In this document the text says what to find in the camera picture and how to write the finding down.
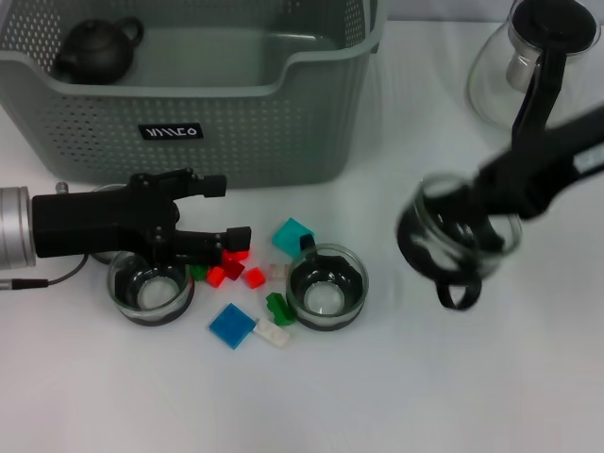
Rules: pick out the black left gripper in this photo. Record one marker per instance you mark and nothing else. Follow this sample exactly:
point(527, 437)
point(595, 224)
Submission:
point(94, 222)

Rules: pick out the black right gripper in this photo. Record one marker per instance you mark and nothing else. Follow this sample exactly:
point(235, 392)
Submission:
point(533, 174)

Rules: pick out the glass teacup with black base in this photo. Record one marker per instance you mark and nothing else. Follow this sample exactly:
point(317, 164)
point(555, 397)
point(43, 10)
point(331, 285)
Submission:
point(156, 297)
point(439, 245)
point(325, 302)
point(101, 258)

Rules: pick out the grey perforated storage bin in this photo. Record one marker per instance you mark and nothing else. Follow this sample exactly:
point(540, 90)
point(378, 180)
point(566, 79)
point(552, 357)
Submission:
point(259, 132)

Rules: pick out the green flat building brick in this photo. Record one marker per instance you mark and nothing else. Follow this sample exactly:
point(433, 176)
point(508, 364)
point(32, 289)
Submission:
point(198, 273)

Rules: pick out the dark red long brick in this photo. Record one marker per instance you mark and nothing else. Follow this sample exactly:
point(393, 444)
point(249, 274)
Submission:
point(234, 270)

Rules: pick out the small red building brick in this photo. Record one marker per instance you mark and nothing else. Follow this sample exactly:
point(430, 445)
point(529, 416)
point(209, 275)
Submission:
point(216, 277)
point(255, 278)

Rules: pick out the teal square building brick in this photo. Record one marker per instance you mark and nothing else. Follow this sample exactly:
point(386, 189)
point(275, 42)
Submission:
point(288, 236)

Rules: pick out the translucent clear building brick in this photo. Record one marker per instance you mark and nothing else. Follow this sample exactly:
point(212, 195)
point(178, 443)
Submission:
point(278, 271)

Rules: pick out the blue square building brick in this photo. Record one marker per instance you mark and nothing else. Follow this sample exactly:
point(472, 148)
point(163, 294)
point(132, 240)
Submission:
point(231, 326)

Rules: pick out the green long building brick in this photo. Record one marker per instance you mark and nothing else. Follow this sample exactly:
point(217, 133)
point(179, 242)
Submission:
point(280, 311)

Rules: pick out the white flat building brick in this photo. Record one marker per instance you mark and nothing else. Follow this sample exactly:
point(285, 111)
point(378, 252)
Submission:
point(273, 333)

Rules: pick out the dark clay teapot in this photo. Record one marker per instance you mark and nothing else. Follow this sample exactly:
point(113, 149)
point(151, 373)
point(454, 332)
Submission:
point(94, 52)

